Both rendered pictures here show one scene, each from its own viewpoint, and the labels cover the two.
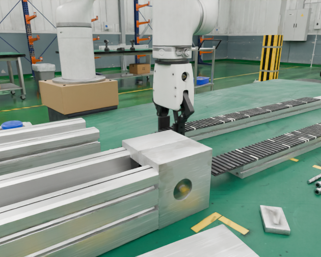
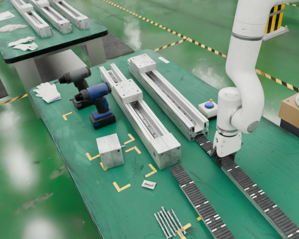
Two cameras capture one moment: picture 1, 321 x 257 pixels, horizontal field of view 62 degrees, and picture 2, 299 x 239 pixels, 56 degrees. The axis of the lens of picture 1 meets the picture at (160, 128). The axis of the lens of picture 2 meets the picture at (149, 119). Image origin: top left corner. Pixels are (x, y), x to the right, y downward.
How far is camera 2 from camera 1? 1.18 m
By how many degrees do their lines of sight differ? 90
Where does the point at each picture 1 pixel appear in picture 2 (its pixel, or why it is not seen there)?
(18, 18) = not seen: outside the picture
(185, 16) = (219, 114)
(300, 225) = (145, 192)
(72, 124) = (200, 119)
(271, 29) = not seen: outside the picture
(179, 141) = (166, 146)
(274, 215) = (149, 184)
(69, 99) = (284, 110)
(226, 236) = (117, 147)
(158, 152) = (158, 141)
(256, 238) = (142, 178)
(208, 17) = (234, 124)
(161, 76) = not seen: hidden behind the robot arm
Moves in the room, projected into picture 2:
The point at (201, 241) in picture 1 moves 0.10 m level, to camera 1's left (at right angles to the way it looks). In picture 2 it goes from (117, 144) to (123, 128)
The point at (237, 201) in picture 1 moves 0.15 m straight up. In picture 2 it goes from (162, 179) to (159, 152)
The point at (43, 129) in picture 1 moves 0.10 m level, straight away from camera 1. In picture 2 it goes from (194, 114) to (214, 109)
